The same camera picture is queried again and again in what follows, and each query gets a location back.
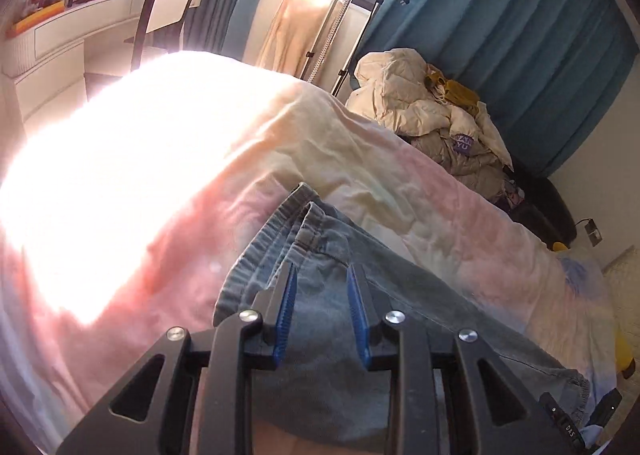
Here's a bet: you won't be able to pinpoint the yellow plush toy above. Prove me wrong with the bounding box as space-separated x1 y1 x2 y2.
552 241 637 378

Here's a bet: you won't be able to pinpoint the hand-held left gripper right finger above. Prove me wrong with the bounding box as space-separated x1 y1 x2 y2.
346 263 583 455

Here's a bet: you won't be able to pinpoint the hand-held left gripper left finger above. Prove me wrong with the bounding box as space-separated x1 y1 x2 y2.
55 262 299 455

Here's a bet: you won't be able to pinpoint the grey puffer jacket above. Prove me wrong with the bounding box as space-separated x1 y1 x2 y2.
410 128 516 201

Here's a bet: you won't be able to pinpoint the pastel tie-dye pillow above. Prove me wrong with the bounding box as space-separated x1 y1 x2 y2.
555 247 623 376

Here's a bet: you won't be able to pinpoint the mustard yellow garment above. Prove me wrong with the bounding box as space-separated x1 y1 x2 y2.
425 64 481 111

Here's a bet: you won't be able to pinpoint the blue denim jeans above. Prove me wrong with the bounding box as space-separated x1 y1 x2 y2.
212 182 591 455

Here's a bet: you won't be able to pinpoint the pastel tie-dye duvet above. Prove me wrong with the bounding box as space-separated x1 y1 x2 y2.
0 50 621 455

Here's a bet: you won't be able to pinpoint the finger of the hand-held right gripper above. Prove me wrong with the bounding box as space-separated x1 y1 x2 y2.
539 392 561 423

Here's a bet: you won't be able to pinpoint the cream hanging garment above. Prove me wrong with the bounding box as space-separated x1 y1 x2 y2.
255 0 341 78

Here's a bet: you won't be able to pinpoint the cream puffer jacket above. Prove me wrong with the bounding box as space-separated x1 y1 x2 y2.
346 48 513 168

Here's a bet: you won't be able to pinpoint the wall socket with plug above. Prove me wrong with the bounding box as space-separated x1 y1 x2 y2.
575 218 603 247

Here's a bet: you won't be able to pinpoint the black armchair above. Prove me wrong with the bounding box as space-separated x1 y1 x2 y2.
510 155 576 243

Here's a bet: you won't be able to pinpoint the wide teal curtain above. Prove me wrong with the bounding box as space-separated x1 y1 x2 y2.
357 0 640 176

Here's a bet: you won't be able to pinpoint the white dressing desk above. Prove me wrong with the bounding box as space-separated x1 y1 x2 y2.
0 0 151 121

